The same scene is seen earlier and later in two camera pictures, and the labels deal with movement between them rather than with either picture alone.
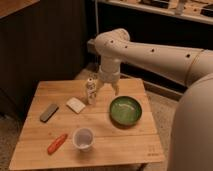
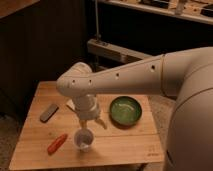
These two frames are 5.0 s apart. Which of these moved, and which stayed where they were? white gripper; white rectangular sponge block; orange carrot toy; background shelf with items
Moved: white gripper
Stayed: background shelf with items; white rectangular sponge block; orange carrot toy
